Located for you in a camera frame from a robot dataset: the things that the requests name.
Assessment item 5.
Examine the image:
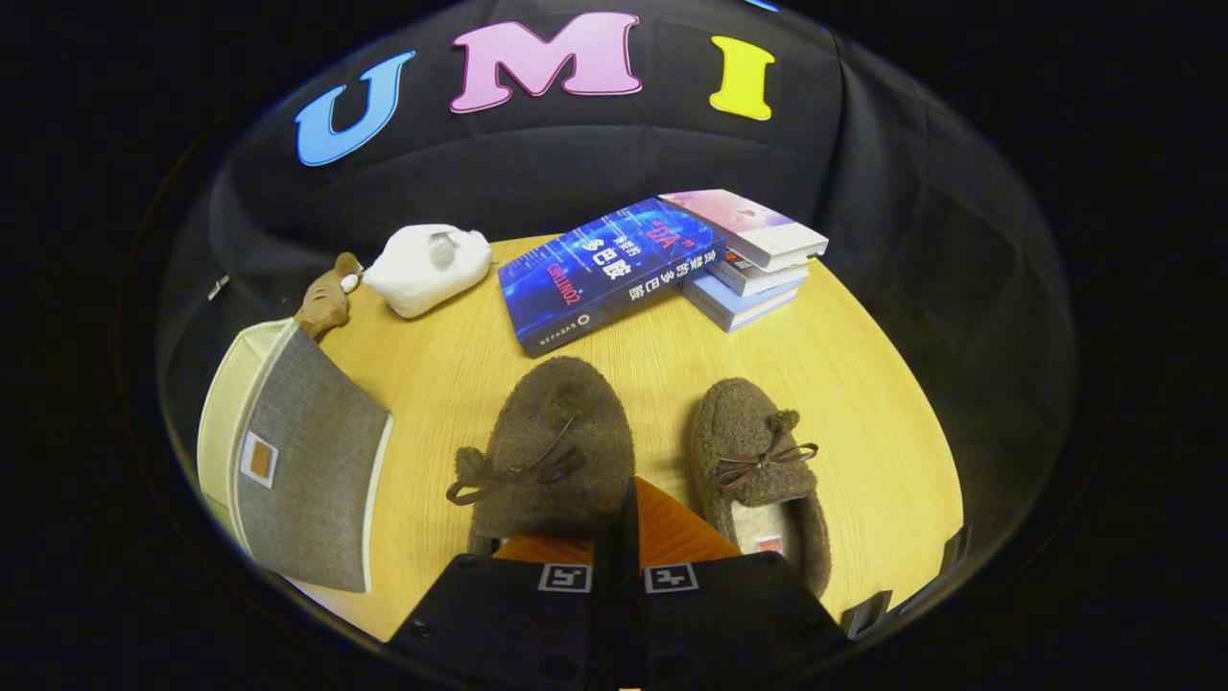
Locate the brown fuzzy shoe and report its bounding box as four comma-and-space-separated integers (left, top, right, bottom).
446, 357, 636, 558
689, 377, 833, 598

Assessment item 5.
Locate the white book with red spine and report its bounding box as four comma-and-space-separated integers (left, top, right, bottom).
710, 251, 812, 297

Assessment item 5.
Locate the light blue book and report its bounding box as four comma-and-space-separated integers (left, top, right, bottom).
681, 274, 802, 333

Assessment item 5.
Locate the brown striped plush toy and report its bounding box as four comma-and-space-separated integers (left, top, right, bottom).
295, 252, 364, 339

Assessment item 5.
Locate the grey fabric storage box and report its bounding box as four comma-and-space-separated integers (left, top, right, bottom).
197, 319, 394, 594

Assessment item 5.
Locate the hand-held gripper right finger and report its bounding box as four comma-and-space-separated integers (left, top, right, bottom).
619, 477, 850, 691

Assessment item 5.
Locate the white plush toy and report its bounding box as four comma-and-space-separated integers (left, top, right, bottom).
362, 224, 493, 320

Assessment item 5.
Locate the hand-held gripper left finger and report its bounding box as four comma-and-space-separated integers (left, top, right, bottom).
389, 485, 623, 691

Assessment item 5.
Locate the dark blue book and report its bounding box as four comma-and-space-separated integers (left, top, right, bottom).
497, 197, 727, 358

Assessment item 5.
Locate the black bracket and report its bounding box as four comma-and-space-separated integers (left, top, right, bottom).
842, 590, 893, 639

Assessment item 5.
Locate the pink cover book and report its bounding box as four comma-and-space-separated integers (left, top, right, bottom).
658, 189, 829, 272

